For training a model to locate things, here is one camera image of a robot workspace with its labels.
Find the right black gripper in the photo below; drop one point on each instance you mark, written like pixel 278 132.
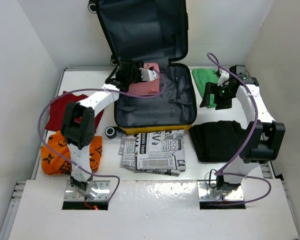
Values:
pixel 212 88

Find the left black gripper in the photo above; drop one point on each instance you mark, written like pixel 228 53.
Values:
pixel 136 65

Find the green towel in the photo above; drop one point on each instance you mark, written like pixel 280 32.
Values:
pixel 202 76

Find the pink vanity case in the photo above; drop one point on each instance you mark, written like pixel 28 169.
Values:
pixel 146 88

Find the yellow suitcase with dark lining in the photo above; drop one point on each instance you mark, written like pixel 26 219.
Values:
pixel 150 31

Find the black garment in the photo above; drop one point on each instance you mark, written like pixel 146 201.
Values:
pixel 217 142

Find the newspaper print cloth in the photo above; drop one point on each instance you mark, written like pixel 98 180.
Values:
pixel 160 152

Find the red garment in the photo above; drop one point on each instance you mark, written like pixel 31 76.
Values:
pixel 58 108

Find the orange patterned scarf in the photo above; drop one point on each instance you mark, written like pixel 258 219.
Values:
pixel 53 164

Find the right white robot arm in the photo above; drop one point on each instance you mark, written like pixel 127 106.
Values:
pixel 262 139

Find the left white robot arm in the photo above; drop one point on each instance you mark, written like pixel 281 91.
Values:
pixel 78 125

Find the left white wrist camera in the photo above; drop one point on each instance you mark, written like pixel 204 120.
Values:
pixel 148 75

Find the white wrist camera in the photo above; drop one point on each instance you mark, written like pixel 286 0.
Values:
pixel 223 78
pixel 148 75

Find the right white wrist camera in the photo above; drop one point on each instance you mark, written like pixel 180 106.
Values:
pixel 223 78

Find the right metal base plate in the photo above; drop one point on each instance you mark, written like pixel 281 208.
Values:
pixel 208 193

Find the metal base plate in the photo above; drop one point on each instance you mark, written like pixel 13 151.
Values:
pixel 97 190
pixel 208 193

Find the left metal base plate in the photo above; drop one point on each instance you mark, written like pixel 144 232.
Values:
pixel 97 190

